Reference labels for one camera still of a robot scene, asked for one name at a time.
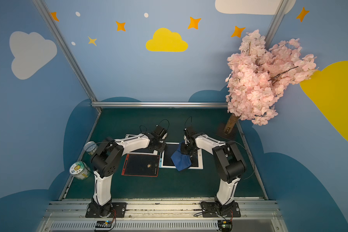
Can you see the small circuit board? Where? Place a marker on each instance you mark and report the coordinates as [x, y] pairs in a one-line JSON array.
[[103, 226], [224, 226]]

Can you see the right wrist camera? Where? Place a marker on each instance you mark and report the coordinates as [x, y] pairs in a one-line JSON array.
[[189, 132]]

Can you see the left small circuit board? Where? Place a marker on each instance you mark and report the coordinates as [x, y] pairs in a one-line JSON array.
[[103, 226]]

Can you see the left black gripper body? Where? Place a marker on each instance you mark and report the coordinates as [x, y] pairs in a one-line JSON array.
[[159, 144]]

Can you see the silver tin can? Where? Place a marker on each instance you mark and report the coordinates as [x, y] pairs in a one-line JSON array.
[[90, 147]]

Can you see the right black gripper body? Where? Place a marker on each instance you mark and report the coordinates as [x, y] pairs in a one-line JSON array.
[[186, 147]]

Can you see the pink cherry blossom tree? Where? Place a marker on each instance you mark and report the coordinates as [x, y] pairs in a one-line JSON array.
[[259, 76]]

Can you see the dark square tree base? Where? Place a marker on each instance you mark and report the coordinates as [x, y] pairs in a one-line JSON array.
[[227, 132]]

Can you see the white blue drawing tablet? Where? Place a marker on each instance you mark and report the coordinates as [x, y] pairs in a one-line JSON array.
[[171, 147]]

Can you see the red frame drawing tablet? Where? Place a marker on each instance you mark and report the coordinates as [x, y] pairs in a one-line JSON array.
[[141, 165]]

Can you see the right small circuit board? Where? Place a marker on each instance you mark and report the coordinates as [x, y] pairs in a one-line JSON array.
[[224, 226]]

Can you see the blue wiping cloth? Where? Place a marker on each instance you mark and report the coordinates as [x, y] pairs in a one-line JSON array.
[[181, 161]]

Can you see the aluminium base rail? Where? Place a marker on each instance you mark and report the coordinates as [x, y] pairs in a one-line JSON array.
[[165, 215]]

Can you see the white frame drawing tablet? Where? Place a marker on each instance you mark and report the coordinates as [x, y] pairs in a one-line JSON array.
[[143, 150]]

